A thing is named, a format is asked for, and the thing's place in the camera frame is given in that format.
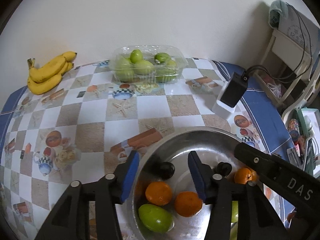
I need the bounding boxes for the small green apple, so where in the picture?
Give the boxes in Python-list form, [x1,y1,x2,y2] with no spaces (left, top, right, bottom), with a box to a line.
[138,204,174,233]

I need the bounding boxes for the yellow banana bunch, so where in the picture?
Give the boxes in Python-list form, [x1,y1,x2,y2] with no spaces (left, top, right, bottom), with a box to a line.
[27,51,77,95]

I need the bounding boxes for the dark cherry with stem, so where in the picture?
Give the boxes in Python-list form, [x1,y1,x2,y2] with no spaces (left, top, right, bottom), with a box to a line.
[215,162,232,177]

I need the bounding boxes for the small orange mandarin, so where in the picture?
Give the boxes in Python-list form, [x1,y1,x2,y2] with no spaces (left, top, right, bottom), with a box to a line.
[174,191,203,217]

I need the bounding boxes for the black cable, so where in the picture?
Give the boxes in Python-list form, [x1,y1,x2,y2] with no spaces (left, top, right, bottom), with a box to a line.
[246,4,315,83]

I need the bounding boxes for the white plastic shelf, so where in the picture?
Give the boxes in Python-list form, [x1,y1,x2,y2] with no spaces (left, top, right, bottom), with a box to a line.
[253,29,319,112]

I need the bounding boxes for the clear plastic fruit box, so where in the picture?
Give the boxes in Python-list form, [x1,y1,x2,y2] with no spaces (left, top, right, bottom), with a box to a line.
[108,45,188,84]

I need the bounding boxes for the large steel bowl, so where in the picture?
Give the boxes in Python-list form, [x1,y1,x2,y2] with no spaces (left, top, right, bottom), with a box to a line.
[126,127,244,239]

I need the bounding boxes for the orange with stem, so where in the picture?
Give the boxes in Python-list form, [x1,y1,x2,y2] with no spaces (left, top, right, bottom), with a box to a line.
[234,167,259,184]

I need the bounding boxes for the dark plum pair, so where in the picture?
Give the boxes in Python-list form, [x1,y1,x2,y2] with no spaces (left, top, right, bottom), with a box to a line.
[149,162,175,180]

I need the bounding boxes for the black power adapter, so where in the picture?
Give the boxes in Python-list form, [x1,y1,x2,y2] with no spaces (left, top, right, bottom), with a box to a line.
[220,71,249,108]

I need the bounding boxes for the white power strip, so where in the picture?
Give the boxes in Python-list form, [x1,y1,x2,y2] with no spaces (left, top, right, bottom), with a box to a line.
[212,82,235,120]

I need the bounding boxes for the patterned tablecloth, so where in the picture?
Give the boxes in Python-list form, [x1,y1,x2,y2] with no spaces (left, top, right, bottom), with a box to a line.
[1,58,293,239]

